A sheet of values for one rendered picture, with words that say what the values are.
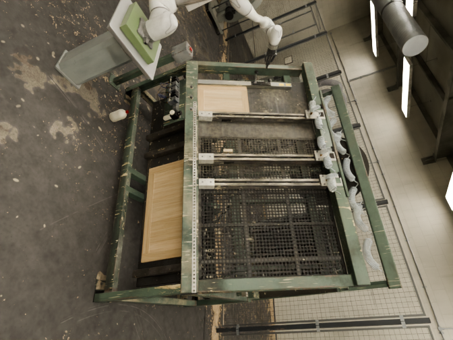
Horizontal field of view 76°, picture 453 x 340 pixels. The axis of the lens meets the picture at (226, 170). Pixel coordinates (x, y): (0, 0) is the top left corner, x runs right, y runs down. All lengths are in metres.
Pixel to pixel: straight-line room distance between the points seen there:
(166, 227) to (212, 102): 1.22
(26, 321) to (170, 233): 1.08
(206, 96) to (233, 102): 0.27
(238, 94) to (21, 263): 2.19
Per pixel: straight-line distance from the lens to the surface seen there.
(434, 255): 6.95
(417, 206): 7.32
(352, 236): 2.44
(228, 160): 2.45
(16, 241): 2.30
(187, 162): 2.42
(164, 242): 2.57
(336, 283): 2.34
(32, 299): 2.35
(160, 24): 2.47
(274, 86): 3.09
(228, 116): 2.69
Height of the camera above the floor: 1.93
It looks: 20 degrees down
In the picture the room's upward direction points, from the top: 76 degrees clockwise
